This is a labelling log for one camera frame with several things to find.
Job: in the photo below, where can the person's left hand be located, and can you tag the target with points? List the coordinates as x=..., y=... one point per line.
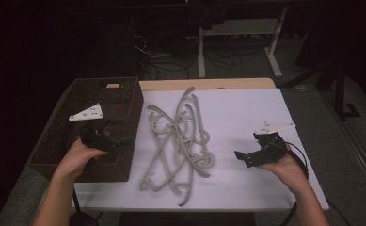
x=77, y=160

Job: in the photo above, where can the white metal desk frame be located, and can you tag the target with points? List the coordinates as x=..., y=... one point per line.
x=243, y=26

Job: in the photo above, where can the black round-base stand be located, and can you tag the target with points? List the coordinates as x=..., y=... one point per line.
x=82, y=218

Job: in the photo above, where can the grey plastic hanger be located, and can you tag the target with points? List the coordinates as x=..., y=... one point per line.
x=187, y=191
x=149, y=175
x=155, y=109
x=183, y=95

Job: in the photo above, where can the brown woven basket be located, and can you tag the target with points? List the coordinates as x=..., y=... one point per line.
x=114, y=169

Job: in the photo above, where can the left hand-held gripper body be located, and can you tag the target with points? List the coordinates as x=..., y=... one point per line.
x=92, y=138

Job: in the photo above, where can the wooden table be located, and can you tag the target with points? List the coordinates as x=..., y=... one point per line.
x=209, y=84

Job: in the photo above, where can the dark hanging cloth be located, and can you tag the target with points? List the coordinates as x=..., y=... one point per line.
x=207, y=14

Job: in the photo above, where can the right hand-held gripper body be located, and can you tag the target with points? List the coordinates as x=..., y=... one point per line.
x=273, y=150

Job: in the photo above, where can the person's right hand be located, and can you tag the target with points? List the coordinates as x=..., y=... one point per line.
x=289, y=174

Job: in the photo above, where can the black floor stand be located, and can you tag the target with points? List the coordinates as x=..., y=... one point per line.
x=340, y=94

